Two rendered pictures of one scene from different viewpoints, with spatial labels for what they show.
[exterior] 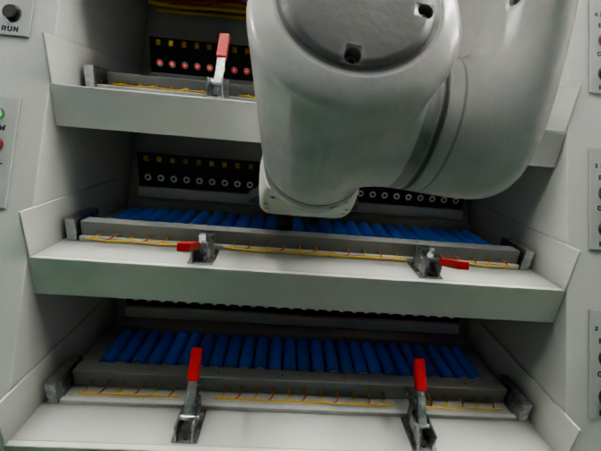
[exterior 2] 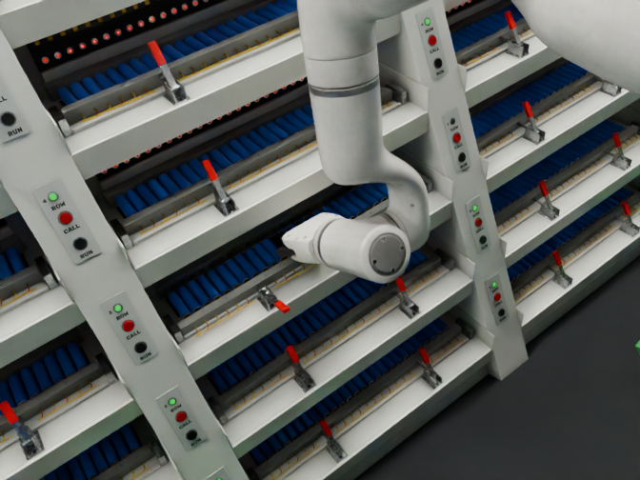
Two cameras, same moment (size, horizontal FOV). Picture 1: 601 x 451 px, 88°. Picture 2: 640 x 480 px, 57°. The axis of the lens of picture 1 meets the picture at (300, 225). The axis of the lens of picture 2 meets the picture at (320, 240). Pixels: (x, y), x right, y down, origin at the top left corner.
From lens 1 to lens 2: 0.79 m
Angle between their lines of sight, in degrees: 34
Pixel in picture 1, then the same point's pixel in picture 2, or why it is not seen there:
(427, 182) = not seen: hidden behind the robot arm
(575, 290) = (456, 198)
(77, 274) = (215, 356)
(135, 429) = (282, 401)
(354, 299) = not seen: hidden behind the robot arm
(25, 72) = (114, 273)
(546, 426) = (463, 267)
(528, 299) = (436, 215)
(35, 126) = (143, 299)
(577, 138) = (434, 112)
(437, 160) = not seen: hidden behind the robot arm
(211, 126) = (237, 230)
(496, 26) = (408, 209)
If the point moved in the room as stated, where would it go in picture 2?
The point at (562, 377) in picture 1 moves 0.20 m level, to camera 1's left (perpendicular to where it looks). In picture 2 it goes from (462, 242) to (386, 290)
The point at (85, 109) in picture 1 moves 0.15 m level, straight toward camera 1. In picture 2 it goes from (159, 270) to (233, 263)
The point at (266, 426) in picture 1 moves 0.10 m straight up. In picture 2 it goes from (340, 355) to (323, 315)
